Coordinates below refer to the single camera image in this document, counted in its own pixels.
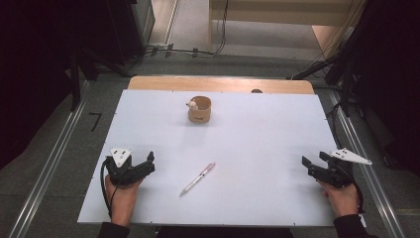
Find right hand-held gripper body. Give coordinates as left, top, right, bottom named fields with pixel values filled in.
left=306, top=147, right=373, bottom=189

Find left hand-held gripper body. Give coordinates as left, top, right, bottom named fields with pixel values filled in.
left=104, top=147, right=157, bottom=188

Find person's left hand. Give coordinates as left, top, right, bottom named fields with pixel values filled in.
left=104, top=175, right=144, bottom=228

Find person's right hand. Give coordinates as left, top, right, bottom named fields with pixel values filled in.
left=317, top=179, right=362, bottom=219

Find pink and white pen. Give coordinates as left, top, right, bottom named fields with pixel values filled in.
left=178, top=162, right=217, bottom=198

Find white board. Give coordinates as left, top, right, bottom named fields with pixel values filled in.
left=76, top=88, right=339, bottom=228

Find round wooden pen holder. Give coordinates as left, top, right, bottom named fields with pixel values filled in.
left=187, top=95, right=213, bottom=125

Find black metal stand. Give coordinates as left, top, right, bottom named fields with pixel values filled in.
left=66, top=49, right=100, bottom=112

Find black stand with equipment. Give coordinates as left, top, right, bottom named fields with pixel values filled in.
left=286, top=0, right=420, bottom=177

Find person's dark clothing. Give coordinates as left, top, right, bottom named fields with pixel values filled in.
left=154, top=226, right=295, bottom=238

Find dark cabinet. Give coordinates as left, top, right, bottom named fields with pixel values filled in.
left=107, top=0, right=157, bottom=65

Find black curtain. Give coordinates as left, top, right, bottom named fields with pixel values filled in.
left=0, top=0, right=115, bottom=171

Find light wooden shelf unit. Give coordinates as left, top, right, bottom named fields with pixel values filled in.
left=207, top=0, right=368, bottom=61

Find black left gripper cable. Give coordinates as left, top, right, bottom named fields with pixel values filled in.
left=99, top=158, right=116, bottom=220

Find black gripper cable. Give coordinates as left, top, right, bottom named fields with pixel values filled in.
left=99, top=158, right=116, bottom=220
left=341, top=164, right=367, bottom=215

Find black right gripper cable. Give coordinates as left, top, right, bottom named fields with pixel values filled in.
left=341, top=164, right=367, bottom=215

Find metal floor rail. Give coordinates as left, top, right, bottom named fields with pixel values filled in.
left=8, top=79, right=92, bottom=238
left=328, top=89, right=408, bottom=238

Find black floor cables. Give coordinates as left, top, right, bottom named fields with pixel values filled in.
left=123, top=0, right=231, bottom=72

